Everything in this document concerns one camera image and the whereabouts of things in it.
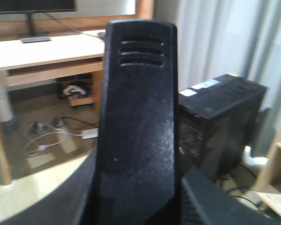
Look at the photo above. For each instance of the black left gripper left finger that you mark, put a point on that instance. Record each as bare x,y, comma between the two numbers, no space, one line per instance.
69,204

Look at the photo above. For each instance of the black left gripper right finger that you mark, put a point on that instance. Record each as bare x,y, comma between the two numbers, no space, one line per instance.
204,203

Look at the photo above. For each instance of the black stapler with orange button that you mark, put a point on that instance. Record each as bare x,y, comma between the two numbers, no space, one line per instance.
135,180

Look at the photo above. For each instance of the wooden desk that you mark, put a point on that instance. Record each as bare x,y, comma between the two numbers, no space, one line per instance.
73,49

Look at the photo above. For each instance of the wooden shelf unit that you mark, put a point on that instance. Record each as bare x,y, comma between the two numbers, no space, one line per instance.
268,183

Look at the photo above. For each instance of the white power adapter on floor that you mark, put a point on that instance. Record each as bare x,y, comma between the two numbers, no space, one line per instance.
89,133

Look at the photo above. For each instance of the black desktop computer tower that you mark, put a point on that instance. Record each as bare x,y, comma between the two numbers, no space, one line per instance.
216,121

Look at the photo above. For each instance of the black computer monitor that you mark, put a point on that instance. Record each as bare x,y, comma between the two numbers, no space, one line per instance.
30,7

